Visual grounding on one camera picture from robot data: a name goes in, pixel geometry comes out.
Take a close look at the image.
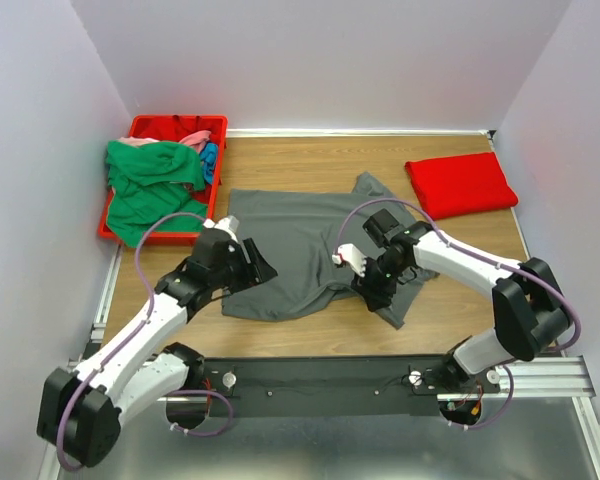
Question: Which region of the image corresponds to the aluminium frame rail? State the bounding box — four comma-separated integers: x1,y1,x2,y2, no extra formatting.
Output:
37,244,600,480

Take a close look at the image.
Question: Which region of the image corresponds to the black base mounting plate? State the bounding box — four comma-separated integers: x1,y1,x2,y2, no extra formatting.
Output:
164,353,501,419

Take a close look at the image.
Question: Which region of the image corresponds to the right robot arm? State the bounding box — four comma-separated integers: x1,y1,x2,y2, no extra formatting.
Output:
332,209,573,392

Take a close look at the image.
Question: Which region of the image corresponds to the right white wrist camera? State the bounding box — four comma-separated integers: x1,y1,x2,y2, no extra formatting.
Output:
332,243,368,278

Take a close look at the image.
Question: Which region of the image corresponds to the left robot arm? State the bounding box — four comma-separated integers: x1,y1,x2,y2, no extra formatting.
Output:
37,224,278,471

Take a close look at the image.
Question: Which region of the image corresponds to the pink t shirt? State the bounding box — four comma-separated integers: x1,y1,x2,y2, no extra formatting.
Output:
117,130,211,153

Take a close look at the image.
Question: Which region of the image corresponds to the folded red t shirt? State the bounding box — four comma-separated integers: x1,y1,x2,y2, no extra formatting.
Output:
405,152,519,220

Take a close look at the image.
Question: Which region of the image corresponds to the green t shirt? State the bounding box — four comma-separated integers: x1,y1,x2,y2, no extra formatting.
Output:
106,140,208,248

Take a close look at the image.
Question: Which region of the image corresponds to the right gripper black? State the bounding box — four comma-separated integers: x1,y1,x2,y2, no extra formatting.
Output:
350,252,408,313

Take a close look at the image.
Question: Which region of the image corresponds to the grey t shirt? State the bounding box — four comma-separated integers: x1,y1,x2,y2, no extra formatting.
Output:
222,172,415,322

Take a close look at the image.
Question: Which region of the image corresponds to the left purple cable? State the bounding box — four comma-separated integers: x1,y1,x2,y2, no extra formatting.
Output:
53,211,216,472

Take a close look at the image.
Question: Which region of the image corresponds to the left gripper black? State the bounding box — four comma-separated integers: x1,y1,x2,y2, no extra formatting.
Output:
210,238,278,294

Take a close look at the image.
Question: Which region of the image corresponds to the blue t shirt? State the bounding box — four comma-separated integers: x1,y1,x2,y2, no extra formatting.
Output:
199,142,219,185

